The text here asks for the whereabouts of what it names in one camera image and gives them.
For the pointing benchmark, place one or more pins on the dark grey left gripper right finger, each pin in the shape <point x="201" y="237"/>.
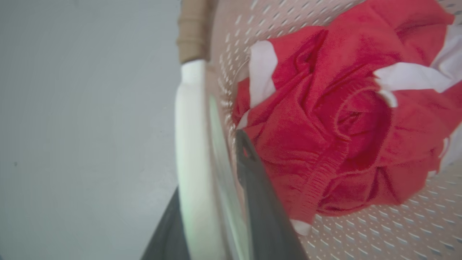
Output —
<point x="265" y="216"/>

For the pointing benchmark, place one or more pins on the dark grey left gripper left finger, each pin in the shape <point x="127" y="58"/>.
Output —
<point x="169" y="234"/>

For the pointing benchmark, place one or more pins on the white perforated plastic laundry basket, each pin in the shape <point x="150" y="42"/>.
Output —
<point x="196" y="144"/>

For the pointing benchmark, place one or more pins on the red and white garment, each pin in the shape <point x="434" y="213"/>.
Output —
<point x="343" y="119"/>

